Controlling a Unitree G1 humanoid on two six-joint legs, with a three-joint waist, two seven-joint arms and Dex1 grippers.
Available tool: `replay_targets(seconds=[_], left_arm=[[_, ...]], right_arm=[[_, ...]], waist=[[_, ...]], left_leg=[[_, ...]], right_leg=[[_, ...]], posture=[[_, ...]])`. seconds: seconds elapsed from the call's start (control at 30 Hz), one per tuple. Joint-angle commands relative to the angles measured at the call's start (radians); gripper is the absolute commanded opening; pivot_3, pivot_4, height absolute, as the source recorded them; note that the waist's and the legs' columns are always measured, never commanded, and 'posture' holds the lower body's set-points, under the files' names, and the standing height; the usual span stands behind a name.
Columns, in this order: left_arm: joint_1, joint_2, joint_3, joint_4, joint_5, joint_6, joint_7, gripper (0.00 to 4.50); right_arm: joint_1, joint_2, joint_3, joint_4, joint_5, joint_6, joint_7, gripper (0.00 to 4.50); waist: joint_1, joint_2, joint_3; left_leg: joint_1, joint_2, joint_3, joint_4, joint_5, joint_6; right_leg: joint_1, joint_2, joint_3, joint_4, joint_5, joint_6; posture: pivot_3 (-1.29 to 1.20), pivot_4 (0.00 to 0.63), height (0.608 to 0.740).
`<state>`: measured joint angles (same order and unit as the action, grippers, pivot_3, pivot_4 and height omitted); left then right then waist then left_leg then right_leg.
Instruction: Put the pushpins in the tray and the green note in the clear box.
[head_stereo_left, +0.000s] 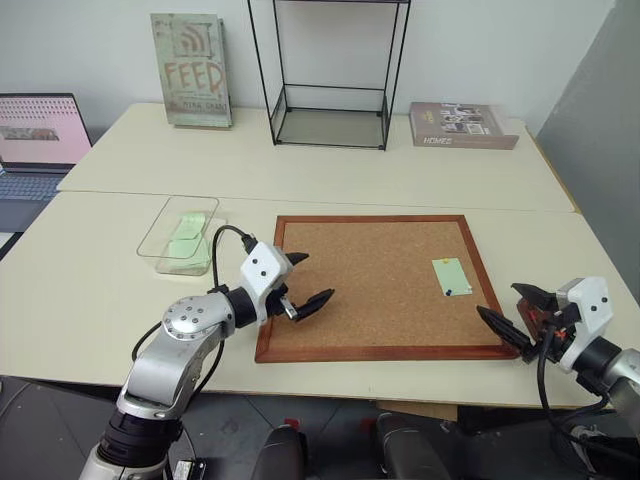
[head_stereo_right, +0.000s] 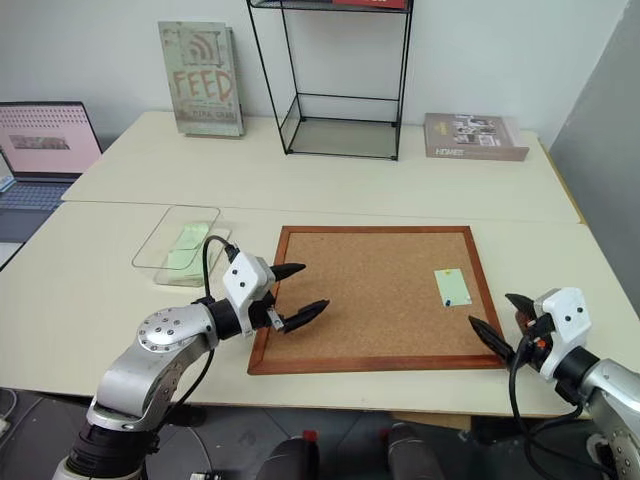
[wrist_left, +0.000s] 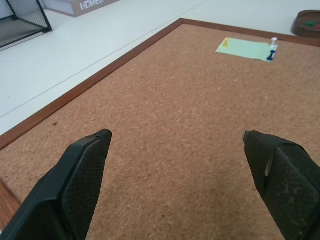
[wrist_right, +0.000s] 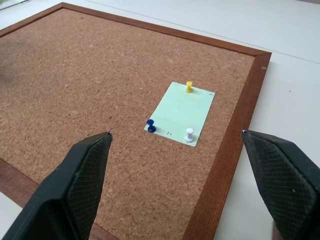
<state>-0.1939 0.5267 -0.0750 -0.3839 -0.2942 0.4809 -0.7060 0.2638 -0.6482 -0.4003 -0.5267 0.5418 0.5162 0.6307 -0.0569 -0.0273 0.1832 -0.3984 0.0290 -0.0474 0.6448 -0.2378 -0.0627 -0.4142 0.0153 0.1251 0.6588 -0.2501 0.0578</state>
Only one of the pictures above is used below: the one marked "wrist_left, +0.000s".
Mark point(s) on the white push pin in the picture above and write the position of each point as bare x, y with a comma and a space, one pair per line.
274, 43

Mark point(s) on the brown wooden dish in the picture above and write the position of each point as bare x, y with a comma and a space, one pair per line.
306, 23

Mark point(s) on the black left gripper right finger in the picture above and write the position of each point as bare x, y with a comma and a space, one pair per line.
287, 182

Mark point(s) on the yellow push pin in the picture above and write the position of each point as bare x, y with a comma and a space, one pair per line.
226, 43

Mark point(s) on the light green paper note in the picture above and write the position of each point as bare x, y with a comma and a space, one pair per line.
246, 49

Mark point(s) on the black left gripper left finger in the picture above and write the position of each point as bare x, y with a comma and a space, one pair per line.
75, 185

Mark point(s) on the brown box with white lettering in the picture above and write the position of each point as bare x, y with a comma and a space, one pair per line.
80, 6

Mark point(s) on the cork board with wooden frame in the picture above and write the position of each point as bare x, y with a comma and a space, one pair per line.
175, 130

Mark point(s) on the blue push pin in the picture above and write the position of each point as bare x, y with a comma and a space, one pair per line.
271, 55

